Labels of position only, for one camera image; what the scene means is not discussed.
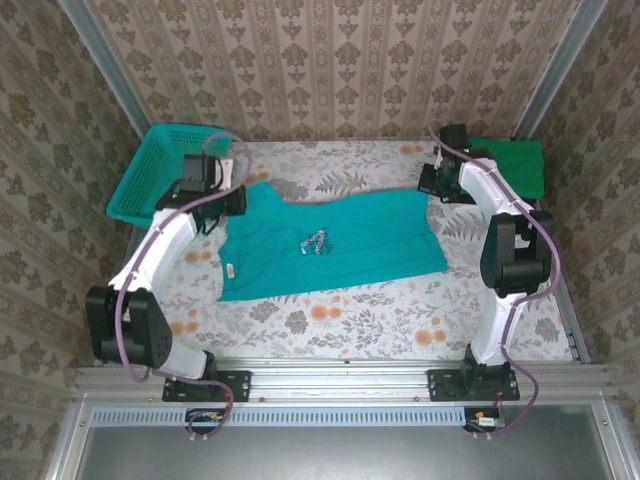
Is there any teal plastic basket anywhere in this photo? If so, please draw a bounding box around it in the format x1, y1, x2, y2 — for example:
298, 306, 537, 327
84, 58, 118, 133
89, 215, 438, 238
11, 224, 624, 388
105, 123, 234, 230

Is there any green t-shirt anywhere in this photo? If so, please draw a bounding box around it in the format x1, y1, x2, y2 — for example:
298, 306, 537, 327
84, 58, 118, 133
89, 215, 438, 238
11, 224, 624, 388
467, 135, 546, 202

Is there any teal t-shirt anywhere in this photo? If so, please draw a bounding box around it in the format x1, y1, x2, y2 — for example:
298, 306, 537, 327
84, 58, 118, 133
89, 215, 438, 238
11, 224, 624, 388
216, 180, 450, 303

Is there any floral printed table cover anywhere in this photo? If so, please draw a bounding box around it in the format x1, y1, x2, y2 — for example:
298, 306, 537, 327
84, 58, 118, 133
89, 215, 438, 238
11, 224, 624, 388
113, 140, 575, 362

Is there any grey metal shelf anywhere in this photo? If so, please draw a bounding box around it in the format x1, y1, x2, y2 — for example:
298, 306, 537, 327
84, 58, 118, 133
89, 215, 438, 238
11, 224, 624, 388
39, 399, 640, 480

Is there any thin black left wrist cable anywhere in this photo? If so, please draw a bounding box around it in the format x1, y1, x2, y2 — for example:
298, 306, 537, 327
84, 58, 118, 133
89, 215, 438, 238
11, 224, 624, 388
198, 213, 224, 237

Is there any aluminium table side rail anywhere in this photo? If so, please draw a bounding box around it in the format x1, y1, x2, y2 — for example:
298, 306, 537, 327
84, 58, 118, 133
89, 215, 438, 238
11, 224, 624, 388
537, 199, 592, 365
93, 224, 151, 367

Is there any aluminium frame post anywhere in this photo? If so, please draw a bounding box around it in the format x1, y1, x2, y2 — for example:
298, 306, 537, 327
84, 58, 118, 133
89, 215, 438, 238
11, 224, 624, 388
511, 0, 610, 142
56, 0, 164, 160

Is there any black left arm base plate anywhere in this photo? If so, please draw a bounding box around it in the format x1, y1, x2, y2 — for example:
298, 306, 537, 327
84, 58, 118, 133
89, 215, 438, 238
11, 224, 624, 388
162, 368, 252, 404

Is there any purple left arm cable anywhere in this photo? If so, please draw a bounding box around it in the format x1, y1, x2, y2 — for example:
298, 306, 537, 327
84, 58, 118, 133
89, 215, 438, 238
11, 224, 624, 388
113, 130, 255, 442

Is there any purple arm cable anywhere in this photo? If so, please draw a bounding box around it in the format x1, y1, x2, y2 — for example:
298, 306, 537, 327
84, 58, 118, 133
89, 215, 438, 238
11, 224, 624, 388
113, 130, 255, 442
428, 122, 559, 441

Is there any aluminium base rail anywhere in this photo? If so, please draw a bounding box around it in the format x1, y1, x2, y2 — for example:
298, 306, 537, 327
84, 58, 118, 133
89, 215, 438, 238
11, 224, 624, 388
73, 355, 620, 402

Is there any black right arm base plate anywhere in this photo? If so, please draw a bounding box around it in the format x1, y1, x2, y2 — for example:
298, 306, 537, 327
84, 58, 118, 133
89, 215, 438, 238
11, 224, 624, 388
427, 367, 521, 403

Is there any small cable connector board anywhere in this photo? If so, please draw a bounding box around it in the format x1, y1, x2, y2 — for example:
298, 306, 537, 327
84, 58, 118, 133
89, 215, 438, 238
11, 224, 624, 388
185, 407, 227, 435
463, 406, 505, 435

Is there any slotted grey cable duct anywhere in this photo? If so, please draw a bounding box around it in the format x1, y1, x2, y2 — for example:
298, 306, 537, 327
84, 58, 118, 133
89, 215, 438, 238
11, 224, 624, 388
90, 405, 470, 429

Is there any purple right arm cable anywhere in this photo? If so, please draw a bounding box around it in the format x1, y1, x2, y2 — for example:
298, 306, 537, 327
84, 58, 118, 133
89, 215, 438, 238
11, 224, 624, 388
428, 122, 559, 441

